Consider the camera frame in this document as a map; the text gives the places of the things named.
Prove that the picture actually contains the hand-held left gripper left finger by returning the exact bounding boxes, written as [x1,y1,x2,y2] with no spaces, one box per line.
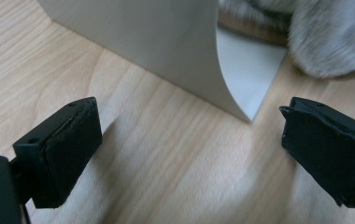
[12,96,104,209]

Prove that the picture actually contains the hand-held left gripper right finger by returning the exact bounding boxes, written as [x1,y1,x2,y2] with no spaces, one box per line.
[278,96,355,209]

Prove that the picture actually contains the grey striped knitted cloth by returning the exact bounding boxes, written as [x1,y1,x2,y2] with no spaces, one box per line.
[217,0,355,78]

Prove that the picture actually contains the grey expandable metal rack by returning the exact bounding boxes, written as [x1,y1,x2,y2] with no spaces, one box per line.
[36,0,289,124]

